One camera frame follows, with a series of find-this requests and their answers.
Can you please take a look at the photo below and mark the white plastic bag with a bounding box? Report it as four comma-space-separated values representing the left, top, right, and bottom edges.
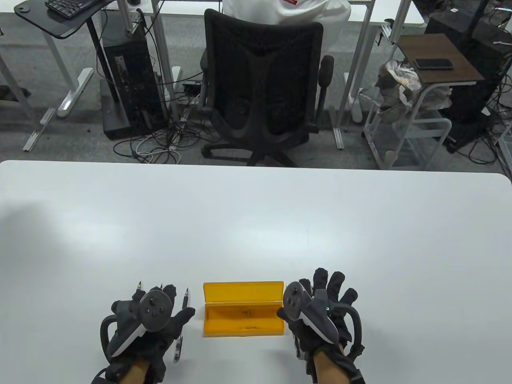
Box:
422, 85, 453, 110

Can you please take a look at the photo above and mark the black standing desk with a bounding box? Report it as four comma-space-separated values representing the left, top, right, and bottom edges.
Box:
14, 0, 132, 140

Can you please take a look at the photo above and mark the yellow plastic pen case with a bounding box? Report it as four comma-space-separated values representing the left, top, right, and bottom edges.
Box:
203, 281, 285, 338

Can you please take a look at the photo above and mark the person's left hand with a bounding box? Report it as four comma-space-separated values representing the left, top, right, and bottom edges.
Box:
106, 284, 196, 382

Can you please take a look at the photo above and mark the white cable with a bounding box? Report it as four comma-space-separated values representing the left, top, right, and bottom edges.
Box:
135, 136, 178, 164

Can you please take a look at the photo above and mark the person's right forearm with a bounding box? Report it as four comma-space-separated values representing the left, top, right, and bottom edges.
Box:
313, 345, 348, 384

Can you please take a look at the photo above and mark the black smartphone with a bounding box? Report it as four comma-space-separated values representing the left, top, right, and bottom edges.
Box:
414, 58, 455, 71

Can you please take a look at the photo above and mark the person's left forearm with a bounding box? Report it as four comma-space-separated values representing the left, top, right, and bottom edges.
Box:
119, 357, 152, 384

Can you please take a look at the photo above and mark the tangle of black cables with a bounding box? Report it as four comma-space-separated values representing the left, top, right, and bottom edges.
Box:
113, 118, 224, 165
448, 68, 512, 165

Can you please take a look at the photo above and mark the crumpled plastic bag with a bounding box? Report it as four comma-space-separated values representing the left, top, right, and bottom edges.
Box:
374, 59, 423, 112

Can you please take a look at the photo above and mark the black mesh office chair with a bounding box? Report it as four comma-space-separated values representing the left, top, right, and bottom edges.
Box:
199, 8, 335, 168

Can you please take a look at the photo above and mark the brown top side table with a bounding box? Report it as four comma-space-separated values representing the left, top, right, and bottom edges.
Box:
362, 33, 485, 170

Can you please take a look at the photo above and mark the black computer tower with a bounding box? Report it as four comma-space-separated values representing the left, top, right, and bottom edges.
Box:
102, 28, 168, 134

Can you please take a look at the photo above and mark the black keyboard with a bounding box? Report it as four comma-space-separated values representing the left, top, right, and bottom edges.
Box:
45, 0, 106, 20

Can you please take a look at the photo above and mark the large black equipment case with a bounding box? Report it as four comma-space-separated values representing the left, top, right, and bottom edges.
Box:
424, 8, 512, 150

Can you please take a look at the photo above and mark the person's right hand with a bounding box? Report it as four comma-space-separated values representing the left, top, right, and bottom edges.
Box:
277, 267, 360, 380

